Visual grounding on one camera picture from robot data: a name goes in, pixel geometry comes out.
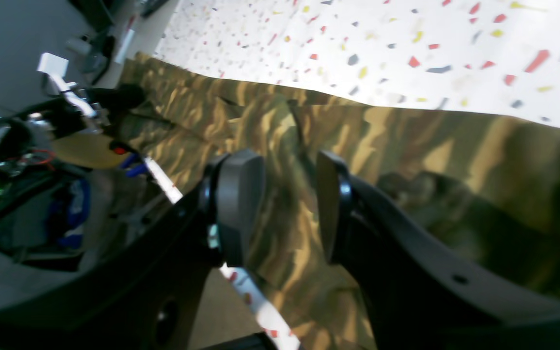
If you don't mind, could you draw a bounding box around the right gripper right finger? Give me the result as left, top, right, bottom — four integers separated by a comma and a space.
315, 151, 560, 350

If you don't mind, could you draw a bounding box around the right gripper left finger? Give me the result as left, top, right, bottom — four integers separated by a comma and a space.
0, 149, 266, 350

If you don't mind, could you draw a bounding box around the camouflage T-shirt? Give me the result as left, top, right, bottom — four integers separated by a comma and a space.
117, 53, 560, 350

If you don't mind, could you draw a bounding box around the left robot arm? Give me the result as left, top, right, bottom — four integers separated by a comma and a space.
0, 84, 146, 272

